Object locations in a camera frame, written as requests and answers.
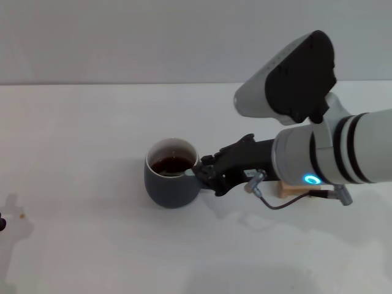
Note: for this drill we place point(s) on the white black wrist camera housing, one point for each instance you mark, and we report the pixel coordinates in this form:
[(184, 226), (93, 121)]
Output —
[(294, 79)]

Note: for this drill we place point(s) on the dark grey ceramic coffee cup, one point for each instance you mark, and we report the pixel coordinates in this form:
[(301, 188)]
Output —
[(168, 191)]

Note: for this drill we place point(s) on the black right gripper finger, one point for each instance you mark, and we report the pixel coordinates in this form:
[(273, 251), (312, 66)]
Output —
[(208, 160), (212, 179)]

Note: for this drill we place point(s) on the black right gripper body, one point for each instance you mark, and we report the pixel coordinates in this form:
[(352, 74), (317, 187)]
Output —
[(245, 159)]

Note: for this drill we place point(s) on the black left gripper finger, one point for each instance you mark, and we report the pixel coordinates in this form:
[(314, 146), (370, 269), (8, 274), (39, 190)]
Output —
[(2, 223)]

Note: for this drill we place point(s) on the light wooden notched block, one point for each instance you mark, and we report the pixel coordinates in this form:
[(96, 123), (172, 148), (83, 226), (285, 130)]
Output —
[(286, 190)]

